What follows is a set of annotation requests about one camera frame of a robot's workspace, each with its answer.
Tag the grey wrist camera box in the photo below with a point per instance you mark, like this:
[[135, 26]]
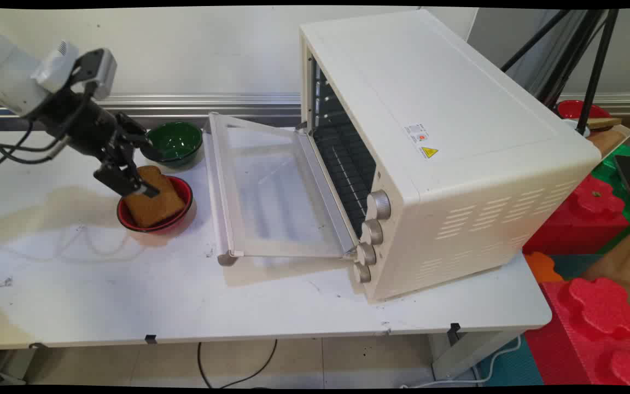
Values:
[[96, 71]]

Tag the large red foam block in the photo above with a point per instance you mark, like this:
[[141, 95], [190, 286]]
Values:
[[594, 334]]

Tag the red bowl with white rim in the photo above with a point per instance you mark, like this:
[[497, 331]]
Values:
[[572, 109]]

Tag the green foam block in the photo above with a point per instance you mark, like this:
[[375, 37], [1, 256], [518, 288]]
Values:
[[616, 164]]

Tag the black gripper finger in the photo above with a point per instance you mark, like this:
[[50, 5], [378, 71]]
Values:
[[141, 143], [128, 183]]

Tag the glass oven door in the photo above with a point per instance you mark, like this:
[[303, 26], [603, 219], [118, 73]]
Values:
[[271, 191]]

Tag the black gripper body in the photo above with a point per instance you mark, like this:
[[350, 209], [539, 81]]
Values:
[[77, 123]]

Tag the white toaster oven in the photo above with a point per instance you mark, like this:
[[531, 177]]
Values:
[[446, 142]]

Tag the orange foam piece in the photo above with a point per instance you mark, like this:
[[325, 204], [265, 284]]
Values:
[[542, 267]]

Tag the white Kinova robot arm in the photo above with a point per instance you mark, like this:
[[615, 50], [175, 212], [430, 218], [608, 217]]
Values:
[[3, 74]]

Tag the silver oven knob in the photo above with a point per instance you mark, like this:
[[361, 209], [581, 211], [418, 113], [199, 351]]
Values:
[[379, 204], [372, 231], [366, 254], [362, 272]]

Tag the aluminium rail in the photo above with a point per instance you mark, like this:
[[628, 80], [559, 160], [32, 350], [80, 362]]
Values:
[[184, 104]]

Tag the brown toast slice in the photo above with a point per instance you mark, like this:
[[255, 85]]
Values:
[[155, 198]]

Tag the black tripod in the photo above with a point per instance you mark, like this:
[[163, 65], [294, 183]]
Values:
[[577, 54]]

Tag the green bowl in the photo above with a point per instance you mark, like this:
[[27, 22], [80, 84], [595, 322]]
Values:
[[175, 143]]

